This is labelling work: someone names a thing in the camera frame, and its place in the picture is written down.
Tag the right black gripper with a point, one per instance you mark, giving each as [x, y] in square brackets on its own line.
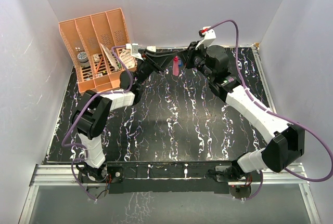
[187, 55]

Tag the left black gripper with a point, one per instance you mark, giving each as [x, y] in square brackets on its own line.
[161, 60]

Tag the small white card box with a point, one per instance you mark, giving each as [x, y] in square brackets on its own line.
[97, 57]

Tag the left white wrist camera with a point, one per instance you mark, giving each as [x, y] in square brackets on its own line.
[133, 48]

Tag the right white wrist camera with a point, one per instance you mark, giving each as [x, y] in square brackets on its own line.
[208, 36]

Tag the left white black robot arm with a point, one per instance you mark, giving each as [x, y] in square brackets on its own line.
[91, 116]

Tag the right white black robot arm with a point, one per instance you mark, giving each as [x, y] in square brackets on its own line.
[284, 140]

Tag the orange pen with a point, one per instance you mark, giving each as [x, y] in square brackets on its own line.
[98, 66]

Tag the white paper sachet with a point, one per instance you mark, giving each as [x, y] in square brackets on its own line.
[110, 57]

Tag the grey round tin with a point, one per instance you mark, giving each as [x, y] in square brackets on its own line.
[83, 59]

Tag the orange plastic file organizer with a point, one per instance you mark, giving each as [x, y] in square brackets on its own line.
[85, 34]

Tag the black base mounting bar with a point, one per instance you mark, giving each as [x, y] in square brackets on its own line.
[210, 176]

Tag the white label packet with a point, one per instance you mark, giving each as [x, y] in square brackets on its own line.
[126, 57]

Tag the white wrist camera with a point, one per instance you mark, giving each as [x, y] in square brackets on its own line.
[208, 36]
[133, 48]

